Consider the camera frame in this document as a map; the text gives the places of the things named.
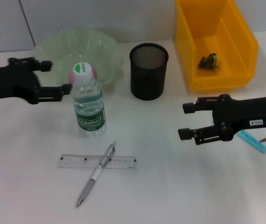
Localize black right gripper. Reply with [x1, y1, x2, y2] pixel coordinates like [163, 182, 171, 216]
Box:
[177, 93, 266, 146]

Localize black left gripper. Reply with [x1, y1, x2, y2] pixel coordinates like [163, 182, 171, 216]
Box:
[0, 56, 73, 105]

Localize pink peach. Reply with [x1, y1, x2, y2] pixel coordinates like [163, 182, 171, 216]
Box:
[67, 66, 99, 83]

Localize clear green-label water bottle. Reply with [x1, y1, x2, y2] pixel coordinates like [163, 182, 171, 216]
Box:
[68, 61, 107, 139]

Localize green plastic wrapper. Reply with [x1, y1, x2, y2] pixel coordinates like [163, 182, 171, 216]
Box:
[198, 53, 220, 70]

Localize pale green glass fruit bowl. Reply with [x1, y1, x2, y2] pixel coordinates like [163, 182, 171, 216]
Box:
[33, 26, 125, 86]

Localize black mesh pen holder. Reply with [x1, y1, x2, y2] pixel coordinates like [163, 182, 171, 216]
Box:
[129, 42, 169, 101]

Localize blue sheathed scissors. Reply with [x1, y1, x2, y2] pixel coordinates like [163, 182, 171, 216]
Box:
[237, 130, 266, 154]

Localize clear plastic ruler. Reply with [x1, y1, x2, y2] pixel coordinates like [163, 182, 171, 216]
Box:
[57, 154, 138, 170]

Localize grey white ballpoint pen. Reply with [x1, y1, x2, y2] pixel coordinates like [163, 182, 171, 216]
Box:
[75, 140, 118, 208]

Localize yellow plastic bin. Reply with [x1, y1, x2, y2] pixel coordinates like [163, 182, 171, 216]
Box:
[175, 0, 259, 92]

